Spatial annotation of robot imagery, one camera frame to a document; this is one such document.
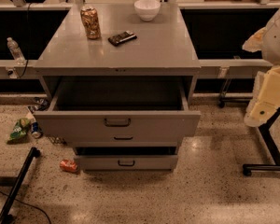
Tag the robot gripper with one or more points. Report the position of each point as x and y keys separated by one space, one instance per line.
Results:
x=278 y=41

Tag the grey top drawer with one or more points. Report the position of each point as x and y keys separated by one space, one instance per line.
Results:
x=82 y=111

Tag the grey drawer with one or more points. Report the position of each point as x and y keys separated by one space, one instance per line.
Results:
x=82 y=111
x=126 y=141
x=126 y=158

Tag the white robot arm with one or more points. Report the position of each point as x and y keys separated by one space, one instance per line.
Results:
x=267 y=41

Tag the grey metal drawer cabinet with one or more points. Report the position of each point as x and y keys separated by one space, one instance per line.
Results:
x=162 y=50

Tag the grey bottom drawer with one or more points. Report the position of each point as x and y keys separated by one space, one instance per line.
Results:
x=126 y=158

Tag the grey middle drawer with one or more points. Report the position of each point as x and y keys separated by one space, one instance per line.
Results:
x=126 y=141

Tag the black wheeled stand base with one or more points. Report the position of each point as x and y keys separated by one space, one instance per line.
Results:
x=264 y=130

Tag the white ceramic bowl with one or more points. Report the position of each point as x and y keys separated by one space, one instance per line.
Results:
x=147 y=10

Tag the dark snack bar packet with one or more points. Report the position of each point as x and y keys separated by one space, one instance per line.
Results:
x=124 y=37

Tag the gold patterned drink can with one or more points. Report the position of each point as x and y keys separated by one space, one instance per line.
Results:
x=90 y=21

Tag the crushed orange can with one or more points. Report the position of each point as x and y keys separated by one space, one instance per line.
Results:
x=68 y=166

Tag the dark snack packet on floor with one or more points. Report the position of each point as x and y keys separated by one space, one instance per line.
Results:
x=41 y=104

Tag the blue white can on floor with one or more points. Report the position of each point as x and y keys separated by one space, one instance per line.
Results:
x=36 y=131

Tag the green chip bag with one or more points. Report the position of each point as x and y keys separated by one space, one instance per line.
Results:
x=19 y=131

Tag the clear plastic water bottle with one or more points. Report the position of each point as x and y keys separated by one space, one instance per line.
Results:
x=15 y=51

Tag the black stand leg left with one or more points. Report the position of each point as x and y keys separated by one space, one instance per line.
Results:
x=15 y=183

